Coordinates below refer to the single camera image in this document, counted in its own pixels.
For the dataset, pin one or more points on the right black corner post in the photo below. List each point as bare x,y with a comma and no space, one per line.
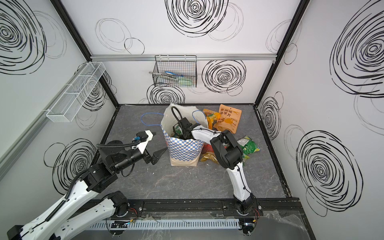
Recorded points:
303,4

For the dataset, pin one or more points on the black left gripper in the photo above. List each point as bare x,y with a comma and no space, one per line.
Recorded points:
153,157

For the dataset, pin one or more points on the red gold snack bag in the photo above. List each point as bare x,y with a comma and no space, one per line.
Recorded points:
208,154

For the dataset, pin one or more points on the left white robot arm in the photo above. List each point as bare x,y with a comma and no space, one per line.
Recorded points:
59,223

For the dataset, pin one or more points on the clear acrylic wall shelf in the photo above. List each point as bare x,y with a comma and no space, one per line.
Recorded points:
83,92

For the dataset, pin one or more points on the aluminium wall rail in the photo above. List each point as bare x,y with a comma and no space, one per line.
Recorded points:
182,57

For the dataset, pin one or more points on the black corner frame post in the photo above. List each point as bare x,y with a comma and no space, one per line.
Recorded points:
66,19

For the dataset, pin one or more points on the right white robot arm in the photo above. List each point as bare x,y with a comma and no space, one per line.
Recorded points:
229,155

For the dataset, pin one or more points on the white slotted cable duct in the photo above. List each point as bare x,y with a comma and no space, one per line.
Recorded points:
194,224

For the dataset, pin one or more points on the orange potato chip bag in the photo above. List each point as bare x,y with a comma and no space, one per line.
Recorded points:
229,119

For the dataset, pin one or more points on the black wire wall basket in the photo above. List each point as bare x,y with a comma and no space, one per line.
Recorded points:
181,68

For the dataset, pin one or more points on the blue checkered paper bag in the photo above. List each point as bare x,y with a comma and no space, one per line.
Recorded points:
183,153

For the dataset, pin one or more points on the green snack bag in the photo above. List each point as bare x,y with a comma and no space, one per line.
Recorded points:
248,145
177,131
245,157

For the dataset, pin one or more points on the green pouch in basket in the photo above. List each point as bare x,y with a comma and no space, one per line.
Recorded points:
185,81

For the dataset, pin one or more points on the blue item in basket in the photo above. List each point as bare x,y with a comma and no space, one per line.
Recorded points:
170,73

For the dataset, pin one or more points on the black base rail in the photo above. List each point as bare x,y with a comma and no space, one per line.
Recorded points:
226,207

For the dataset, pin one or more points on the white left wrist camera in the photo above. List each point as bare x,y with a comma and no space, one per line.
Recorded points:
144,137

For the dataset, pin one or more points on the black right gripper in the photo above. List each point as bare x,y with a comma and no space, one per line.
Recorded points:
184,125

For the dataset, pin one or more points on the yellow snack bag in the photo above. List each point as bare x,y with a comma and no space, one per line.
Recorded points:
212,117

